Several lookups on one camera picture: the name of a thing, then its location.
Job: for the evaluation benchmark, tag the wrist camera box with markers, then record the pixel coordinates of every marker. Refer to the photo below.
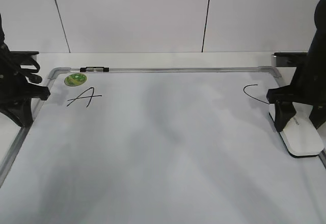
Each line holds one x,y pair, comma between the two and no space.
288,59
25,58

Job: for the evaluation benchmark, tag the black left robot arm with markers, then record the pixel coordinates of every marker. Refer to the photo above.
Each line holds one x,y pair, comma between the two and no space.
9,68

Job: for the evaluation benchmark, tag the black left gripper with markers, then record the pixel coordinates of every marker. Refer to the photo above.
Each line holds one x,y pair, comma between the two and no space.
16,95

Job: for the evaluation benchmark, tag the whiteboard with grey frame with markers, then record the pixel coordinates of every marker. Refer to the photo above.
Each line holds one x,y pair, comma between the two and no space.
159,146

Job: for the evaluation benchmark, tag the black silver marker pen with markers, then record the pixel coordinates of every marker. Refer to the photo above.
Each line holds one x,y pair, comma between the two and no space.
94,69

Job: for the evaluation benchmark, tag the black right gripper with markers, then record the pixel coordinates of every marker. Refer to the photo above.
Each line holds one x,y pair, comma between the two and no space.
306,87

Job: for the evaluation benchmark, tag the green round magnet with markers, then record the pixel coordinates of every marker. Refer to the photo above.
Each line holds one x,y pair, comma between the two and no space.
75,79

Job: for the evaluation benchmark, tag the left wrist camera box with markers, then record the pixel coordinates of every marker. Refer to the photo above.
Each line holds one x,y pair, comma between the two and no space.
25,58

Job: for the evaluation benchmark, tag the white whiteboard eraser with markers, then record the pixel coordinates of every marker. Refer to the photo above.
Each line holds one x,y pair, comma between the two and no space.
299,136

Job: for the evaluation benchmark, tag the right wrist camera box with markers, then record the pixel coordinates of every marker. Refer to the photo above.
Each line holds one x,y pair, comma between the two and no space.
288,59

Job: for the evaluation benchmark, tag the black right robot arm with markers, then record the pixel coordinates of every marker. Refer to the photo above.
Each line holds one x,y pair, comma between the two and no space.
315,59

